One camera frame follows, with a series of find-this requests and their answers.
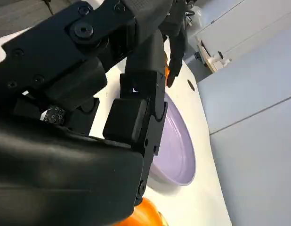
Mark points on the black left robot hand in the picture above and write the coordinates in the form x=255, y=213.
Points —
x=178, y=47

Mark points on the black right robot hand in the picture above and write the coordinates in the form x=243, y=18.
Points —
x=65, y=164

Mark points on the orange and white toy bread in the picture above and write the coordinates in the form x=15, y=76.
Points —
x=145, y=214
x=167, y=73

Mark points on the white cabinet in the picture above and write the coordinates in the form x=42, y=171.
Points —
x=242, y=23

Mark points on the grey-blue partition panel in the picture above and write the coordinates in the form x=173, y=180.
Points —
x=258, y=176
x=242, y=89

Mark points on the lilac plate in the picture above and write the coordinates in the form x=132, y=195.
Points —
x=176, y=146

